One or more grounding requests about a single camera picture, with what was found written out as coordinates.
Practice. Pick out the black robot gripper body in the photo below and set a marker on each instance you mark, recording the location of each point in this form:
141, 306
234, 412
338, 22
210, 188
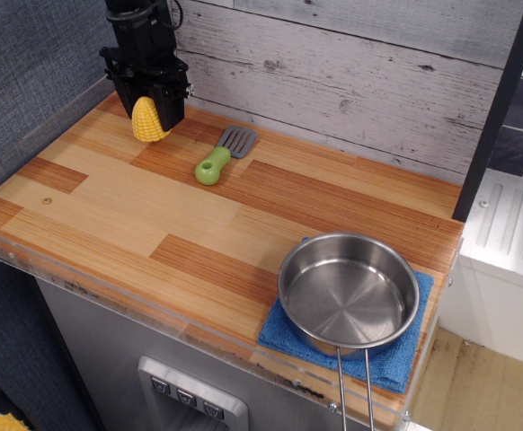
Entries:
145, 34

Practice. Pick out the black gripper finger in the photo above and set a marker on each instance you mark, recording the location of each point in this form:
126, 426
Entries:
169, 103
128, 93

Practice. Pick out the yellow corn cone toy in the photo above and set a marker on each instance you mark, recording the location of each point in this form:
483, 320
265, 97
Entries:
146, 125

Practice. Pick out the stainless steel pot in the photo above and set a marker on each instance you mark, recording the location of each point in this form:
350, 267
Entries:
348, 296

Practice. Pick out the clear acrylic table edge guard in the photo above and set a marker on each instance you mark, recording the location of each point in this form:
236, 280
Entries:
258, 376

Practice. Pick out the silver button control panel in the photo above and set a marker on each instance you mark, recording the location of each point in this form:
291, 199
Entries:
178, 401

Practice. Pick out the blue cloth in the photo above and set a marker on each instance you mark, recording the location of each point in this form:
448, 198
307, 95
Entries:
390, 370

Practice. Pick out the yellow toy at bottom left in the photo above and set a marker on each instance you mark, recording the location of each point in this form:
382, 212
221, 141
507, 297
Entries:
10, 423

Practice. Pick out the white ridged side cabinet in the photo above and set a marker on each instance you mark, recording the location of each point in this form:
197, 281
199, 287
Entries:
483, 302

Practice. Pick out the green handled grey spatula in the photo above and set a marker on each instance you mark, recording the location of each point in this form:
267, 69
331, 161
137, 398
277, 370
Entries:
235, 142

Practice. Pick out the black right frame post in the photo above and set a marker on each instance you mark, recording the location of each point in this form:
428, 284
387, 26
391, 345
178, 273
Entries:
508, 84

